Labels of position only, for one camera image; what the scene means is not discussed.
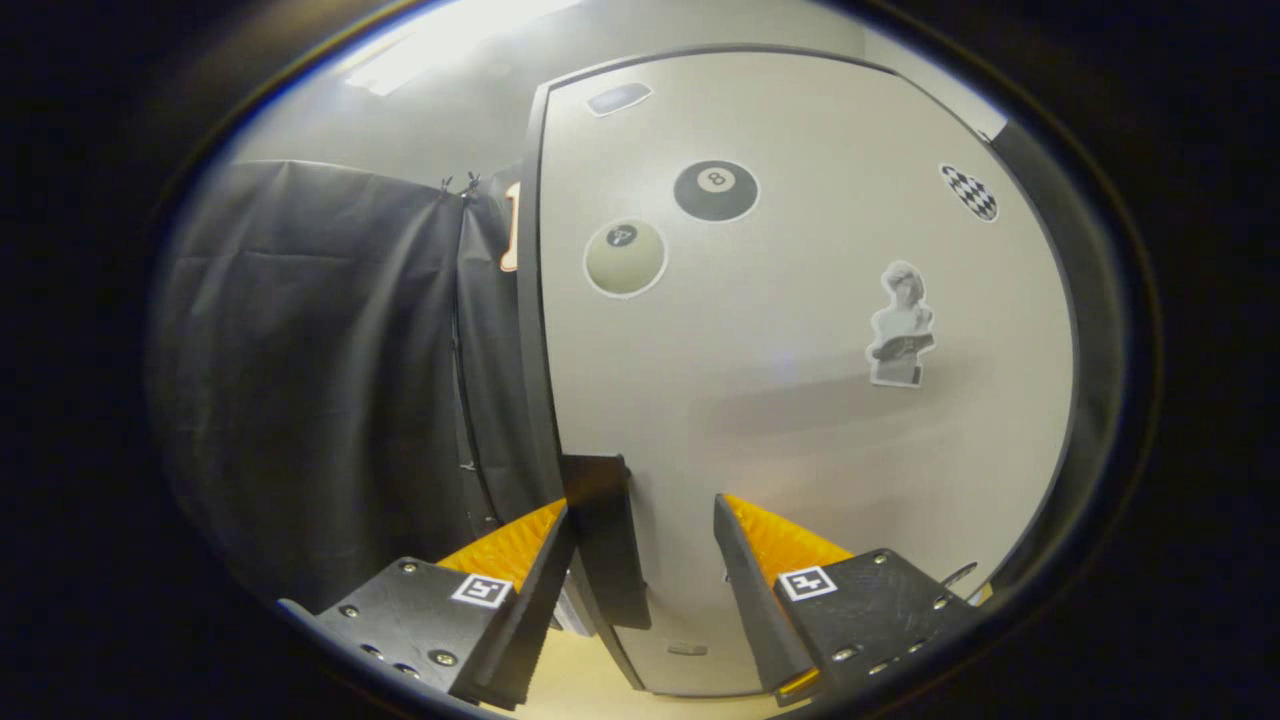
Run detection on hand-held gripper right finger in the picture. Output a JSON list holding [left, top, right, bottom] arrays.
[[713, 492, 986, 706]]

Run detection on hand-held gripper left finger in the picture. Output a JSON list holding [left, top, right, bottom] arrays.
[[278, 497, 579, 711]]

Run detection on black backdrop cloth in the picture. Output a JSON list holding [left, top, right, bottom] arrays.
[[150, 160, 561, 611]]

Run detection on grey cabinet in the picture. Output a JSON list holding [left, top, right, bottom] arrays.
[[515, 42, 1131, 696]]

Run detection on black door handle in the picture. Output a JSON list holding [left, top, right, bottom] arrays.
[[560, 453, 653, 631]]

